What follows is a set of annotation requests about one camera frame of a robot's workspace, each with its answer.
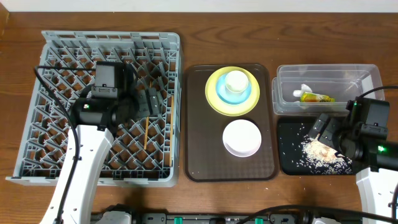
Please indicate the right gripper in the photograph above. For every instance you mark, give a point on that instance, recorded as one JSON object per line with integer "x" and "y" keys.
{"x": 333, "y": 135}

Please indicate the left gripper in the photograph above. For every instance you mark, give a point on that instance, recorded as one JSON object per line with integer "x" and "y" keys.
{"x": 137, "y": 104}

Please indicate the wooden chopstick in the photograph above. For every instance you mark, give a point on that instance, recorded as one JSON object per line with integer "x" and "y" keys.
{"x": 147, "y": 126}
{"x": 171, "y": 131}

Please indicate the green yellow snack wrapper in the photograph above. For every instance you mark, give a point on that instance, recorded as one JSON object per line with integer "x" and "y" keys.
{"x": 308, "y": 97}

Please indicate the white tissue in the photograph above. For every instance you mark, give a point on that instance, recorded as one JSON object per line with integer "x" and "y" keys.
{"x": 304, "y": 89}

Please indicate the light blue bowl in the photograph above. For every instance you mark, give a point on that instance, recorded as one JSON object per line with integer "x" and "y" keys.
{"x": 229, "y": 97}

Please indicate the white bowl with food residue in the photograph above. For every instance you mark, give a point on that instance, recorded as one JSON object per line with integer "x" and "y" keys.
{"x": 242, "y": 138}

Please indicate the cream white cup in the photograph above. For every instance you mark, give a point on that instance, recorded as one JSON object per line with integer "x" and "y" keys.
{"x": 236, "y": 81}

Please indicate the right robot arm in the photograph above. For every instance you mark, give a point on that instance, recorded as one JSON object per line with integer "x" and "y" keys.
{"x": 376, "y": 178}

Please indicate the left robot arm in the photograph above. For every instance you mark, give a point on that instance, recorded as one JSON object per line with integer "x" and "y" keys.
{"x": 96, "y": 115}

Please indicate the spilled rice food pile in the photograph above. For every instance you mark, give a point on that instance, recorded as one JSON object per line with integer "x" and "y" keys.
{"x": 323, "y": 155}

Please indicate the black tray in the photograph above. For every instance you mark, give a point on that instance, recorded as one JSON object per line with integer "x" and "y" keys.
{"x": 289, "y": 149}

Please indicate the grey plastic dish rack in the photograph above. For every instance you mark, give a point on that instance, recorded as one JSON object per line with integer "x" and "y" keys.
{"x": 67, "y": 65}

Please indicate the clear plastic bin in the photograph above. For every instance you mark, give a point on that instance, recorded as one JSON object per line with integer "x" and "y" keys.
{"x": 343, "y": 82}

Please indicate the brown serving tray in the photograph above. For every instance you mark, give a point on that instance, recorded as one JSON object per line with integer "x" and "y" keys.
{"x": 206, "y": 158}

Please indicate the yellow plate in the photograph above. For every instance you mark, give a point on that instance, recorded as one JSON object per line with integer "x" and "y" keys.
{"x": 227, "y": 109}

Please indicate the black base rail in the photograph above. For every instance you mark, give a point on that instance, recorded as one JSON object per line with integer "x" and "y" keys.
{"x": 123, "y": 214}

